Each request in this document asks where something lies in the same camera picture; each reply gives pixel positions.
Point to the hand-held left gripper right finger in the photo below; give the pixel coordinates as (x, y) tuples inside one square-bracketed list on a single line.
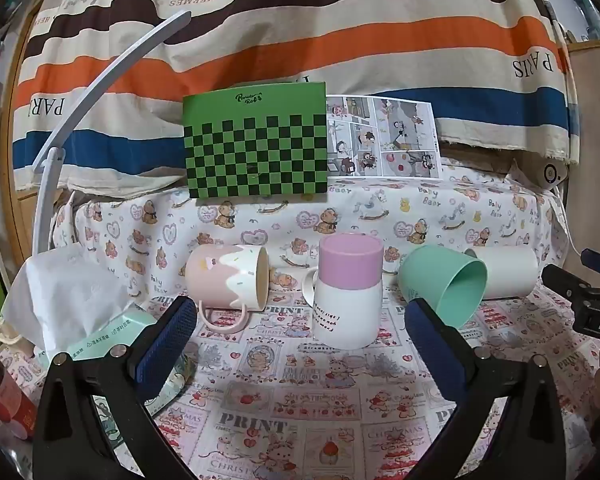
[(434, 345)]

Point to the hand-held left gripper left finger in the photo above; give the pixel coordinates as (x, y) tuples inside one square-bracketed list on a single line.
[(166, 345)]

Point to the white cup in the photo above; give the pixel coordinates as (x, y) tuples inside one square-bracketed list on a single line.
[(510, 272)]

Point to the mint green cup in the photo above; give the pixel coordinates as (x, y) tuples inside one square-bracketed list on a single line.
[(440, 280)]

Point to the mint green tissue pack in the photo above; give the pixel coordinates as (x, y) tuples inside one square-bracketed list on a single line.
[(115, 332)]

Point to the pink and cream mug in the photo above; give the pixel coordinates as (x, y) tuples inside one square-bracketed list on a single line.
[(220, 275)]

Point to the pink and white mug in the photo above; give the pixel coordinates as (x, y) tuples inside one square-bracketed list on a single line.
[(347, 300)]

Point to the white round device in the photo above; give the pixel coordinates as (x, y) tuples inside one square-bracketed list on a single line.
[(551, 174)]

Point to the white tissue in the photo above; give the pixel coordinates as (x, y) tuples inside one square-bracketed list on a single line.
[(65, 295)]

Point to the bear print cloth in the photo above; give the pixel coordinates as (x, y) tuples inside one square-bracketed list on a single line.
[(370, 215)]

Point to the patchwork print tablecloth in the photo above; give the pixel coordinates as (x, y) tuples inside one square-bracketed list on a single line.
[(300, 410)]

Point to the beige basket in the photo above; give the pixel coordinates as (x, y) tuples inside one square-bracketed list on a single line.
[(5, 332)]

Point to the red label bottle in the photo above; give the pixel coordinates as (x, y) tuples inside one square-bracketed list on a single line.
[(5, 395)]

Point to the comic print sheet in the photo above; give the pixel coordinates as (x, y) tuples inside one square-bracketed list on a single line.
[(380, 135)]

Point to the green checkered board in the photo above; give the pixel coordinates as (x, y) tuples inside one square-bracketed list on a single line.
[(255, 140)]

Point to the striped cloth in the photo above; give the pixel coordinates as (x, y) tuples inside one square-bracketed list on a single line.
[(305, 25)]

